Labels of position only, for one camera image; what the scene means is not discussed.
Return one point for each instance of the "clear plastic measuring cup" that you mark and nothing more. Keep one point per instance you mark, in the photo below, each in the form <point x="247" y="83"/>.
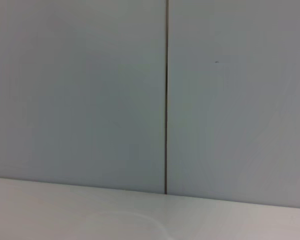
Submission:
<point x="130" y="227"/>

